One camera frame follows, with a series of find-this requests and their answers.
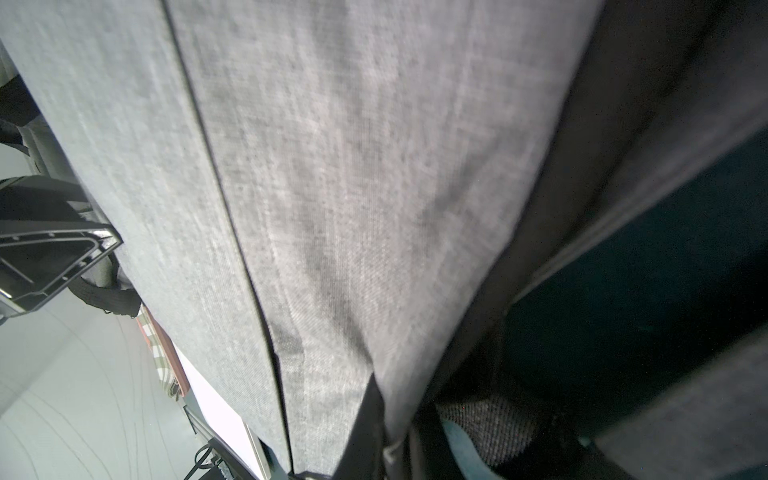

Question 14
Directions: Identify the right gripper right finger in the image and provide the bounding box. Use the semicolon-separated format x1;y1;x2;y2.
410;406;465;480

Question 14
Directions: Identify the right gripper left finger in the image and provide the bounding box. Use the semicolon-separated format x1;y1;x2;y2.
332;375;386;480

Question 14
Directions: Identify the silver laptop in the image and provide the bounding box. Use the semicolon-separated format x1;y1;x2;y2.
175;347;275;479

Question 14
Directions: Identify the grey laptop sleeve front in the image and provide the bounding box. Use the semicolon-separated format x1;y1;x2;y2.
0;0;768;480

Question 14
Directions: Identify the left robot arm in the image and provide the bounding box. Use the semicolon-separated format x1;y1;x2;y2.
1;74;141;321

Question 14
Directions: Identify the green checkered cloth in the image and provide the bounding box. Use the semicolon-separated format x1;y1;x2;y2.
136;305;184;400

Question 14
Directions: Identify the green table mat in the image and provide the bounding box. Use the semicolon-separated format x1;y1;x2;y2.
501;133;767;435

